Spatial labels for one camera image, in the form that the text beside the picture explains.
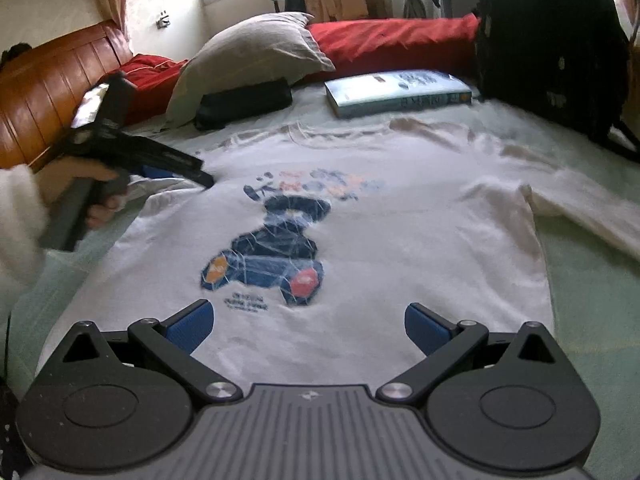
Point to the grey pillow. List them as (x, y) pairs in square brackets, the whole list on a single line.
[(263, 48)]

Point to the white printed sweatshirt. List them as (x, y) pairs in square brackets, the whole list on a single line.
[(311, 244)]

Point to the light blue book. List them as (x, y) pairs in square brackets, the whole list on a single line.
[(397, 91)]

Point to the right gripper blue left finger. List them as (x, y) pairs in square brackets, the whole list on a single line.
[(167, 346)]

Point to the wooden headboard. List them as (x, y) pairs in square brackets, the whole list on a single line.
[(42, 88)]

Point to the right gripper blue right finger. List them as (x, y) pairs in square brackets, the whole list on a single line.
[(449, 349)]

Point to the black backpack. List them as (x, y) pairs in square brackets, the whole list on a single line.
[(563, 60)]

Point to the red blanket roll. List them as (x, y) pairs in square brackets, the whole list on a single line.
[(370, 46)]

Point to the black folded cloth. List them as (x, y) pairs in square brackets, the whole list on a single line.
[(216, 110)]

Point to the green quilted bed cover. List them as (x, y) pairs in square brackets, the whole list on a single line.
[(594, 286)]

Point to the red pillow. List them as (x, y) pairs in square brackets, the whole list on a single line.
[(155, 78)]

